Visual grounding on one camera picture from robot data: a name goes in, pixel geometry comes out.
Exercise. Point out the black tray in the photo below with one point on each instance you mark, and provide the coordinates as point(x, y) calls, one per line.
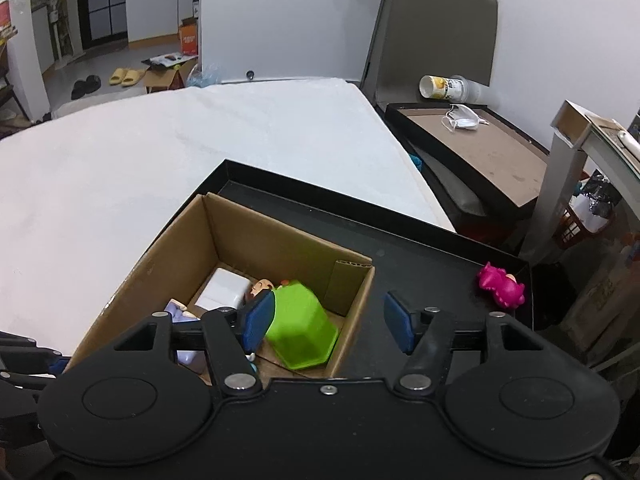
point(425, 270)

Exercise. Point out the black framed glass door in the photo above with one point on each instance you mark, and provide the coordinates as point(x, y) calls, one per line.
point(105, 0)

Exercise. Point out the purple cube toy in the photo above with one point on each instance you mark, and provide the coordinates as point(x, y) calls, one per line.
point(187, 358)

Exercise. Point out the yellow slipper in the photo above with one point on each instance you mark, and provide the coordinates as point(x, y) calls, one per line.
point(119, 77)
point(134, 77)

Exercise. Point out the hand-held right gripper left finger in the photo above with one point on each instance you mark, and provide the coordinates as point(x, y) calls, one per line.
point(260, 317)

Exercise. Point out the blue plastic bag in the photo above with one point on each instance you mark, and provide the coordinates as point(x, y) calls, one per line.
point(202, 77)

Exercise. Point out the black slipper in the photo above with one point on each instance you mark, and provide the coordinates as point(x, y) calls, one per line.
point(92, 83)
point(80, 91)

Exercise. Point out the white cabinet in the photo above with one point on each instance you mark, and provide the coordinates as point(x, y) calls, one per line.
point(155, 5)

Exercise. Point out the open cardboard box with papers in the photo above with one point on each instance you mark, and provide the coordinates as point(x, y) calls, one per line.
point(167, 77)

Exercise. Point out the pink toy figure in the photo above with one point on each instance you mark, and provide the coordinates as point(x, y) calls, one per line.
point(500, 285)

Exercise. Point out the orange carton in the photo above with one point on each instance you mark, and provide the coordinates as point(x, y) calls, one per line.
point(189, 37)

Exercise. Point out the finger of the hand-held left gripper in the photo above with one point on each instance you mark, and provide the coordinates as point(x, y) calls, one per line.
point(20, 382)
point(30, 352)

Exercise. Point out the green plastic cup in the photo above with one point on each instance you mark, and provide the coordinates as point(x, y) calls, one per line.
point(300, 332)

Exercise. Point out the grey padded headboard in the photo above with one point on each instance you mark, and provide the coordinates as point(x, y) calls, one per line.
point(435, 25)

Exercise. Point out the grey cushion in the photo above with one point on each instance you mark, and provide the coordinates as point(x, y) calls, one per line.
point(455, 192)

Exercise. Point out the white cube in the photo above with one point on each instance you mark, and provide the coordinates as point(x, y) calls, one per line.
point(222, 287)

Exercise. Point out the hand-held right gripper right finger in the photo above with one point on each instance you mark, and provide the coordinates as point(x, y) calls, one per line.
point(398, 321)

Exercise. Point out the dark bottle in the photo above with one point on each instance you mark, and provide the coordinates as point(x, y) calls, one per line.
point(196, 4)

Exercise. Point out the white face mask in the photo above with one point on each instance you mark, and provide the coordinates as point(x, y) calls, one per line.
point(465, 120)

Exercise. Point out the brown cardboard box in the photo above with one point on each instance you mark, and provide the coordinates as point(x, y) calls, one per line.
point(280, 245)

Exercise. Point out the brown-haired toy figure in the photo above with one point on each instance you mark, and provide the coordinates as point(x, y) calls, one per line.
point(261, 288)

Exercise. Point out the dark side table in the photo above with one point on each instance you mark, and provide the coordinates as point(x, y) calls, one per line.
point(480, 155)

